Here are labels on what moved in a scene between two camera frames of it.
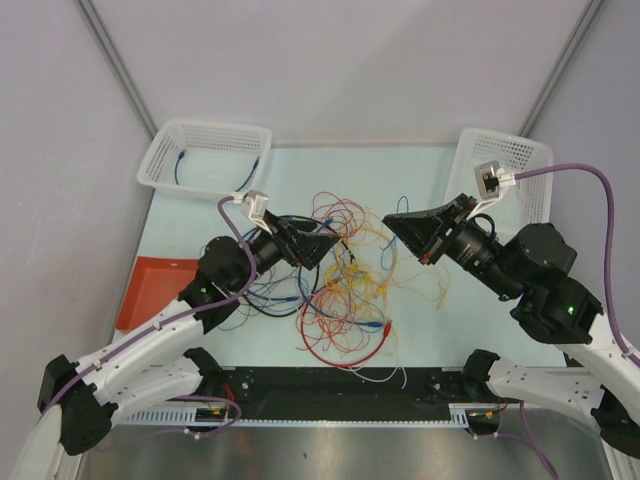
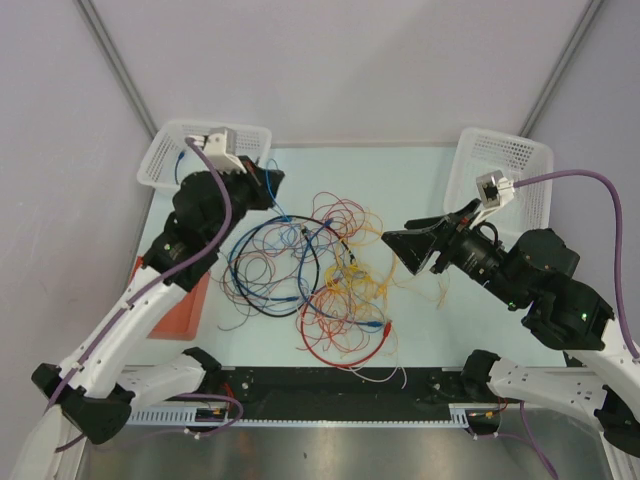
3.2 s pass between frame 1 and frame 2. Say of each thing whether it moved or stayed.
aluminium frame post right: stayed
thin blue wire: moved
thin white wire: stayed
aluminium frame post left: stayed
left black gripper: moved
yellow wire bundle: stayed
